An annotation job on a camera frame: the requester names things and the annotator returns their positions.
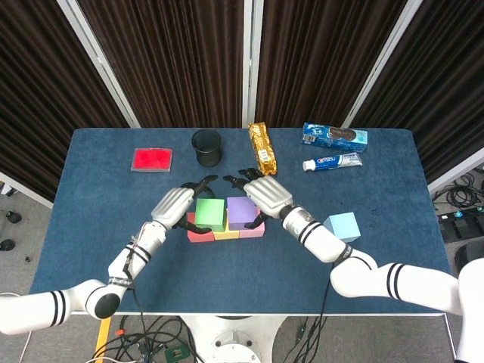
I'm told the purple foam cube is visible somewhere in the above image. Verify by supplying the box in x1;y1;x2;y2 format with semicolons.
226;196;262;231

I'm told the black mesh pen holder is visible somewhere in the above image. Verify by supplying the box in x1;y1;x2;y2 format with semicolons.
191;129;222;168

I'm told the black floor cable tangle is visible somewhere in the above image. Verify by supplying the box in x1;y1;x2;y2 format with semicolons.
430;173;484;213
92;315;200;363
281;315;334;363

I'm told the green foam cube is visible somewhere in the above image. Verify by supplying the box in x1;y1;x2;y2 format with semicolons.
194;197;227;232

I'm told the pink foam cube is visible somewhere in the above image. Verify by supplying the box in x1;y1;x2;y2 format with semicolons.
238;221;265;239

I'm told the dark pleated partition panel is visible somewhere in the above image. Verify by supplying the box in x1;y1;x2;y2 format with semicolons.
252;0;420;129
56;0;253;129
0;0;141;209
342;0;484;194

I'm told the red ink pad case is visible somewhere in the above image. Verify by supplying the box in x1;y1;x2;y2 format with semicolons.
130;147;174;174

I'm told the yellow foam cube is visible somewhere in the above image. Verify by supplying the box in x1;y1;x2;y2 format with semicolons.
213;226;240;240

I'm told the red foam cube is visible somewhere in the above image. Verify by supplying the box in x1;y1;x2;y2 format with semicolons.
187;211;216;243

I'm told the light blue foam cube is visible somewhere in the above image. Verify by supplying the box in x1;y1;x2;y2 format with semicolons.
323;211;361;244

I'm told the blue table cloth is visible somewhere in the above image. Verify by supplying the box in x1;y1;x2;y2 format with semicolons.
24;127;458;315

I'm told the gold foil snack packet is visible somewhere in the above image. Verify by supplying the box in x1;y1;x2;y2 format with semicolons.
247;122;279;177

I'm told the white blue toothpaste tube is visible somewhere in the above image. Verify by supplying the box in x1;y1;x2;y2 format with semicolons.
302;152;363;172

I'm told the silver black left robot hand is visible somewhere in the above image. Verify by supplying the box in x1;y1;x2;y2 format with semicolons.
150;174;219;234

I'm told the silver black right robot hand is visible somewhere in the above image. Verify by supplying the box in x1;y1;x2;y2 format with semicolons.
222;168;294;230

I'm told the blue cookie box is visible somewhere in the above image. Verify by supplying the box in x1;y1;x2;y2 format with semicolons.
301;121;369;154

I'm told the green circuit board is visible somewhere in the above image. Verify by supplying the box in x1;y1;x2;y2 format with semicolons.
165;344;189;363

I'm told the yellow floor tape strip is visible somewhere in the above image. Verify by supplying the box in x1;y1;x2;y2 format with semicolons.
94;316;113;355

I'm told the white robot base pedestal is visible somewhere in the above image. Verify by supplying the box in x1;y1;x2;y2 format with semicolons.
181;314;284;363

